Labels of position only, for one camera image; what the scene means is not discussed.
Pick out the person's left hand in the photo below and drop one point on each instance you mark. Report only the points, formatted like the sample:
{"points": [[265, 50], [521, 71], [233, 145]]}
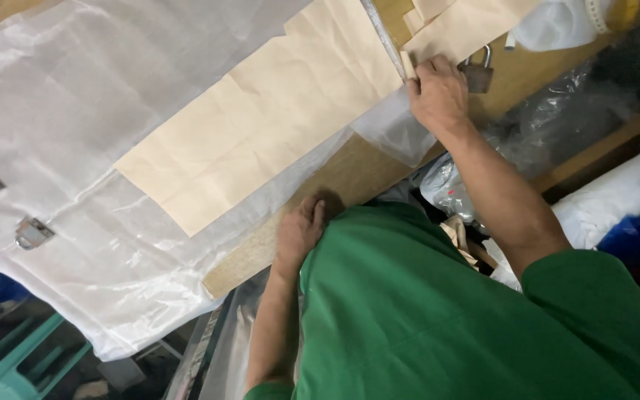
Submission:
{"points": [[298, 236]]}

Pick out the person's right hand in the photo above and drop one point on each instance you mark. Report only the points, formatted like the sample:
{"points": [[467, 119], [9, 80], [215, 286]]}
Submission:
{"points": [[439, 97]]}

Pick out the person's left fingers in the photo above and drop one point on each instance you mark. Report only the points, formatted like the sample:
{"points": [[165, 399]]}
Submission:
{"points": [[311, 214]]}

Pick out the person's right fingers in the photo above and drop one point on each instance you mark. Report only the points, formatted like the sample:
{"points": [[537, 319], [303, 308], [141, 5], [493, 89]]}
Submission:
{"points": [[430, 69]]}

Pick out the small beige paper strip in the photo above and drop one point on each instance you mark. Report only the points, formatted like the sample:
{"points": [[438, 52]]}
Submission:
{"points": [[408, 64]]}

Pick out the brass padlock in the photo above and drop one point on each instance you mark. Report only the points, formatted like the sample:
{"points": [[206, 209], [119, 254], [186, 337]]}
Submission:
{"points": [[478, 78]]}

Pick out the narrow beige paper pattern piece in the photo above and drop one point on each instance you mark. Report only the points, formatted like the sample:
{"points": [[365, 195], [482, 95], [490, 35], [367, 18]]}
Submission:
{"points": [[413, 16]]}

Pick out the wide beige paper pattern piece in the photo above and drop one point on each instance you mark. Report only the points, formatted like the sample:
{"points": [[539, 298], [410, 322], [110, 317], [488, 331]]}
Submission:
{"points": [[467, 25]]}

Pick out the large beige paper pattern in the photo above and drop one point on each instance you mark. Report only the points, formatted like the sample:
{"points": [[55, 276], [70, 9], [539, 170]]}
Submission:
{"points": [[253, 122]]}

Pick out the crumpled clear plastic bag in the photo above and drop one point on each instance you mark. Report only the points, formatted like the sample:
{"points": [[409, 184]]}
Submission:
{"points": [[548, 125]]}

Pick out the white fabric bundle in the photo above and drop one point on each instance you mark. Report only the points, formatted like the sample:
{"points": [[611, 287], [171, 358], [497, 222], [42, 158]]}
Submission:
{"points": [[553, 22]]}

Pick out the beige paper scraps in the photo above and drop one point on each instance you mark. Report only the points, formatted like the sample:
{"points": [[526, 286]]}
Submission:
{"points": [[459, 236]]}

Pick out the person's green shirt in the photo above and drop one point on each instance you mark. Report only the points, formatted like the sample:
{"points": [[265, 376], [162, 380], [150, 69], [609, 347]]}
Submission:
{"points": [[420, 322]]}

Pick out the clear plastic sheet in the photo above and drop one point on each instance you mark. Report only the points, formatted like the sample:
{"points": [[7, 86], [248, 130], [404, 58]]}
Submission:
{"points": [[225, 355]]}

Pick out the wooden shelf board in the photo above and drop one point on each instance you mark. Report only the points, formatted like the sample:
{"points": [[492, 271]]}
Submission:
{"points": [[609, 147]]}

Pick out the white fabric roll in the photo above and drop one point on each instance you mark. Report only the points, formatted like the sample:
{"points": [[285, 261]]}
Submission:
{"points": [[620, 194]]}

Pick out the white sheer fabric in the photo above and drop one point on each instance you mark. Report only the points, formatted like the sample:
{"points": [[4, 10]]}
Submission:
{"points": [[70, 116]]}

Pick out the teal plastic stool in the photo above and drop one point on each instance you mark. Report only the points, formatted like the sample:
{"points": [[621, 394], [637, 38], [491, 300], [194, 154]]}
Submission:
{"points": [[14, 366]]}

